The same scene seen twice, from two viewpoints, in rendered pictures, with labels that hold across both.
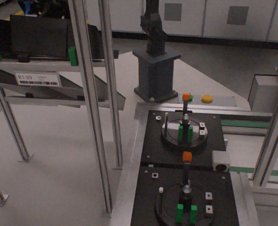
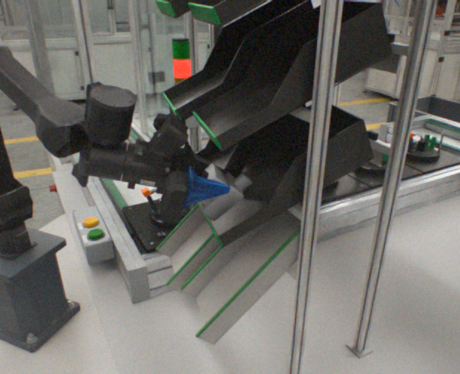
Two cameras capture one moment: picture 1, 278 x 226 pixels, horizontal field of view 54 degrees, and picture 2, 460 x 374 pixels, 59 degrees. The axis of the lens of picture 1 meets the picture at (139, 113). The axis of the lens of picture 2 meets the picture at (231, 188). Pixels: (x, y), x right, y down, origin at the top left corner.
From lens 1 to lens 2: 132 cm
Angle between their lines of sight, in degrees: 99
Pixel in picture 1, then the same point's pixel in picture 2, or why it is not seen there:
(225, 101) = (87, 212)
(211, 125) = (145, 207)
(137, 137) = not seen: hidden behind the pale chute
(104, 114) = (130, 353)
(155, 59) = (49, 239)
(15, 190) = (336, 345)
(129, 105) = (87, 335)
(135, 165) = not seen: hidden behind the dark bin
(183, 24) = not seen: outside the picture
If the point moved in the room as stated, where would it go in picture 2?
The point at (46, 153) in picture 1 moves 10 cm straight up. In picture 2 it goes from (264, 363) to (266, 326)
